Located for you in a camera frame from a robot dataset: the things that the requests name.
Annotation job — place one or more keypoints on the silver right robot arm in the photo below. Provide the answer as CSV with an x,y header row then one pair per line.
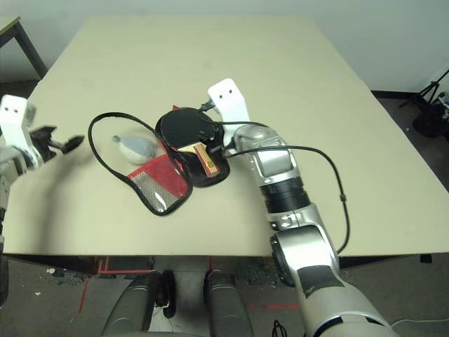
x,y
273,165

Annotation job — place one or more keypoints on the grey robot leg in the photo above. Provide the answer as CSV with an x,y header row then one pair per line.
x,y
129,309
224,309

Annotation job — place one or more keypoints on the grey robot left leg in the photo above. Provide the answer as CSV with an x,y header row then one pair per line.
x,y
129,309

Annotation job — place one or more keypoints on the black tripod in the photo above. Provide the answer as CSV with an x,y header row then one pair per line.
x,y
426,91

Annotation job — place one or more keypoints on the grey robot right leg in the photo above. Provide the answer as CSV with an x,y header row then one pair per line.
x,y
224,309

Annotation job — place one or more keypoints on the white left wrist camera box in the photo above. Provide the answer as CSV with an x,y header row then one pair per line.
x,y
14,116

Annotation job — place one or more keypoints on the black bag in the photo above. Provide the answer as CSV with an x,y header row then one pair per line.
x,y
429,123

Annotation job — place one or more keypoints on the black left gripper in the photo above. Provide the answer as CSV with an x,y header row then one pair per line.
x,y
42,138

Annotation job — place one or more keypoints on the black rubber ping-pong paddle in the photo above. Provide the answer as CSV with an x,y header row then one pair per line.
x,y
182,126

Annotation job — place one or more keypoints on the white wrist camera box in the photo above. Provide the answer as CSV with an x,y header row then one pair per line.
x,y
14,116
228,98

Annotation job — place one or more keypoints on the red black paddle case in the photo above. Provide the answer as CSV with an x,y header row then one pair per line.
x,y
158,189

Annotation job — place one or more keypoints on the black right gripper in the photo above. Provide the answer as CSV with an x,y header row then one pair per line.
x,y
219,135

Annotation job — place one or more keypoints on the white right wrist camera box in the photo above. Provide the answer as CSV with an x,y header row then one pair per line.
x,y
228,98

